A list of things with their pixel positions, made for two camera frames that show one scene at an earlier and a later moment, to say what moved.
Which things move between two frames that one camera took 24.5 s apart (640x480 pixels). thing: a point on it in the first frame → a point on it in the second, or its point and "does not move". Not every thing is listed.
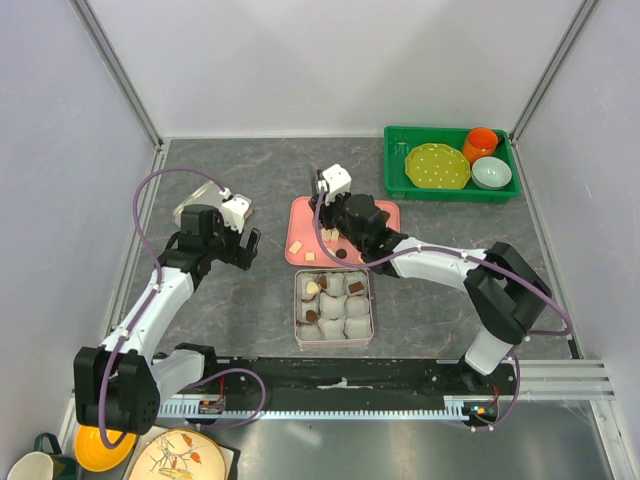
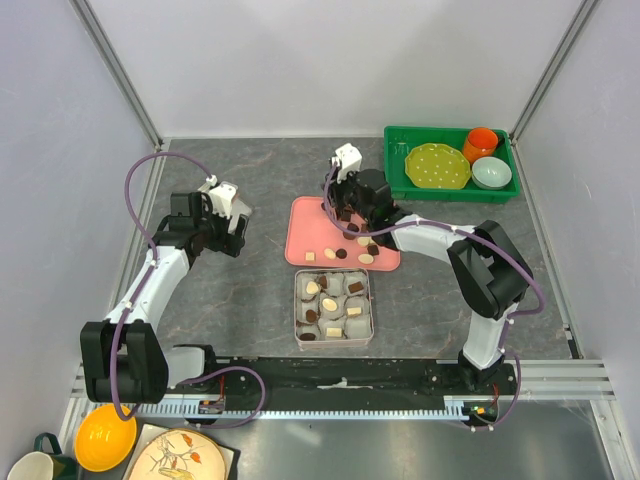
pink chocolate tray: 300,242 does not move
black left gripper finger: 247,254 → 236,241
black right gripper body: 333,215 → 343,195
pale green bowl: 491,173 does not move
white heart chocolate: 312,287 does not move
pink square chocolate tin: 333,307 does not move
